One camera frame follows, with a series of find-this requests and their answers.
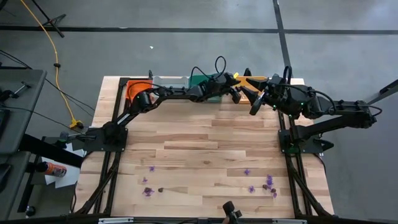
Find black-handled metal tool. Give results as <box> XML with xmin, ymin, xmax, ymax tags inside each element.
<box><xmin>0</xmin><ymin>81</ymin><xmax>32</xmax><ymax>102</ymax></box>

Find grey plastic bin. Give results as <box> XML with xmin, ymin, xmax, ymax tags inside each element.
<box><xmin>152</xmin><ymin>76</ymin><xmax>190</xmax><ymax>90</ymax></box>

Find white paper sheets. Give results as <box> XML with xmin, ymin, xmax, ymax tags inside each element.
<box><xmin>41</xmin><ymin>141</ymin><xmax>86</xmax><ymax>189</ymax></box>

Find yellow extension cable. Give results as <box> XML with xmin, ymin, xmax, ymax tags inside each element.
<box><xmin>19</xmin><ymin>0</ymin><xmax>84</xmax><ymax>129</ymax></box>

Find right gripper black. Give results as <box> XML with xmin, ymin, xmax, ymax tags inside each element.
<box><xmin>241</xmin><ymin>74</ymin><xmax>301</xmax><ymax>116</ymax></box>

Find grey side table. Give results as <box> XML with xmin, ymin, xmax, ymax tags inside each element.
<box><xmin>0</xmin><ymin>68</ymin><xmax>47</xmax><ymax>220</ymax></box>

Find orange mesh basket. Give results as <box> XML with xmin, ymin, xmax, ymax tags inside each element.
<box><xmin>126</xmin><ymin>80</ymin><xmax>155</xmax><ymax>100</ymax></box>

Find black hand-held tool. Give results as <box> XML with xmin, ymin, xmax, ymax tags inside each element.
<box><xmin>222</xmin><ymin>200</ymin><xmax>243</xmax><ymax>224</ymax></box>

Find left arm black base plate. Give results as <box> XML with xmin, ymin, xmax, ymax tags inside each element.
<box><xmin>83</xmin><ymin>128</ymin><xmax>129</xmax><ymax>152</ymax></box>

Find black tripod stand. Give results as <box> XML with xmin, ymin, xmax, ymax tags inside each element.
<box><xmin>30</xmin><ymin>0</ymin><xmax>67</xmax><ymax>39</ymax></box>

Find green plastic bin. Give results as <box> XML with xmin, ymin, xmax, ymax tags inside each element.
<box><xmin>188</xmin><ymin>73</ymin><xmax>223</xmax><ymax>103</ymax></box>

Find black aluminium table frame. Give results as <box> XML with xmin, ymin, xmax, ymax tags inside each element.
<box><xmin>74</xmin><ymin>77</ymin><xmax>335</xmax><ymax>218</ymax></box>

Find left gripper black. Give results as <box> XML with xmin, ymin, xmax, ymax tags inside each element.
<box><xmin>207</xmin><ymin>73</ymin><xmax>242</xmax><ymax>105</ymax></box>

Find black diagonal beam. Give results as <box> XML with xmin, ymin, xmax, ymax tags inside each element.
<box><xmin>18</xmin><ymin>133</ymin><xmax>85</xmax><ymax>169</ymax></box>

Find grey and black stand leg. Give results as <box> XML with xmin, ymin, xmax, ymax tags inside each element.
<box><xmin>348</xmin><ymin>79</ymin><xmax>398</xmax><ymax>116</ymax></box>

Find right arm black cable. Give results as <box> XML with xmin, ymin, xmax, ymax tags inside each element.
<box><xmin>282</xmin><ymin>65</ymin><xmax>294</xmax><ymax>85</ymax></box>

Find orange can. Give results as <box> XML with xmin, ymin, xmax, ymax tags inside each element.
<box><xmin>36</xmin><ymin>161</ymin><xmax>68</xmax><ymax>178</ymax></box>

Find thin black floor cable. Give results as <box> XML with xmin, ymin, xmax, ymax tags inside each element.
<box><xmin>0</xmin><ymin>49</ymin><xmax>97</xmax><ymax>121</ymax></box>

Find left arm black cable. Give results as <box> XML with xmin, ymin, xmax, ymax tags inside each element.
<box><xmin>129</xmin><ymin>55</ymin><xmax>227</xmax><ymax>94</ymax></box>

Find yellow plastic bin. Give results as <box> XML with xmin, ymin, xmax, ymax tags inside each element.
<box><xmin>233</xmin><ymin>76</ymin><xmax>271</xmax><ymax>105</ymax></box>

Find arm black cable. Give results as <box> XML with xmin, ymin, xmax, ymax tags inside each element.
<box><xmin>129</xmin><ymin>55</ymin><xmax>227</xmax><ymax>94</ymax></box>
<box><xmin>282</xmin><ymin>65</ymin><xmax>294</xmax><ymax>85</ymax></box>

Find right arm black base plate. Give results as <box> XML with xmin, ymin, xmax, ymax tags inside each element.
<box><xmin>278</xmin><ymin>129</ymin><xmax>325</xmax><ymax>154</ymax></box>

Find silver metal bracket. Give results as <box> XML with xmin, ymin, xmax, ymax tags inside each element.
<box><xmin>98</xmin><ymin>217</ymin><xmax>134</xmax><ymax>224</ymax></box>
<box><xmin>272</xmin><ymin>218</ymin><xmax>308</xmax><ymax>224</ymax></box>

